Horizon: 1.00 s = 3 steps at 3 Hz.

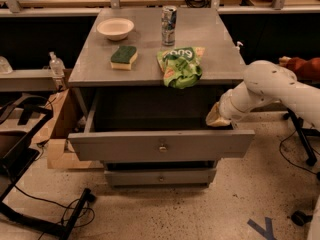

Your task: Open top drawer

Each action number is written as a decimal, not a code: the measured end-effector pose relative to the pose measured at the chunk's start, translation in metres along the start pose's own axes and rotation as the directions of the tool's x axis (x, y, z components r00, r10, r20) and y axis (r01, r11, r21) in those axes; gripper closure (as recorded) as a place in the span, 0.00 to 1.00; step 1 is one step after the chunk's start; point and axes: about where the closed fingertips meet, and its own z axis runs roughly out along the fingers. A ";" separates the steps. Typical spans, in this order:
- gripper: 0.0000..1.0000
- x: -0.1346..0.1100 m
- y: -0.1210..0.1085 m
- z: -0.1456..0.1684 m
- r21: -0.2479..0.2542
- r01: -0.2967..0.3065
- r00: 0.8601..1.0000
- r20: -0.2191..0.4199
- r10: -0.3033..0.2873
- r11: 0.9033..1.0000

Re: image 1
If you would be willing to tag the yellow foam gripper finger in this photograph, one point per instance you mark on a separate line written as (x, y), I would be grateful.
(214, 119)

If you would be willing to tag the grey top drawer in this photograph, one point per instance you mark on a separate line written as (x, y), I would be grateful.
(155, 124)

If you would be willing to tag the grey drawer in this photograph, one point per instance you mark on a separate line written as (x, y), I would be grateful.
(155, 124)
(160, 177)

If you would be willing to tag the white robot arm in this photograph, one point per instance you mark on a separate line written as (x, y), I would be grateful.
(263, 83)

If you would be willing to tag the person forearm red sleeve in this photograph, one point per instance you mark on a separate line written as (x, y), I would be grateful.
(304, 69)

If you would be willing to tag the grey bottom drawer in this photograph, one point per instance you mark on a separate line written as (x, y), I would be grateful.
(160, 177)

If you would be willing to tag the grey drawer cabinet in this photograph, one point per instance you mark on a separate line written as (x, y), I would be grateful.
(222, 64)

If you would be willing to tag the green chip bag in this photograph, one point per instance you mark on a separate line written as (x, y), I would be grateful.
(181, 66)

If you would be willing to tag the small white pump bottle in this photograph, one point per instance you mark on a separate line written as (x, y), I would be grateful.
(239, 46)

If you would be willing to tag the green yellow sponge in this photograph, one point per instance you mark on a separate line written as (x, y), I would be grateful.
(124, 57)

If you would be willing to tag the tall drink can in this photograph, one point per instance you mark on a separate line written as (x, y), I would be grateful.
(168, 23)

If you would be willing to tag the black chair base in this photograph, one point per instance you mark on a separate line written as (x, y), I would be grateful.
(298, 217)

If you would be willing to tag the white bowl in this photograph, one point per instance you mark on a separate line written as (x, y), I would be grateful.
(115, 29)

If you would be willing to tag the cardboard box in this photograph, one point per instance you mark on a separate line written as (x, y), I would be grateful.
(58, 149)

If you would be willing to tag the clear pump bottle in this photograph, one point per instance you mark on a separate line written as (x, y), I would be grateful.
(56, 65)

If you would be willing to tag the black metal stand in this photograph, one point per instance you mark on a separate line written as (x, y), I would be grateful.
(16, 157)

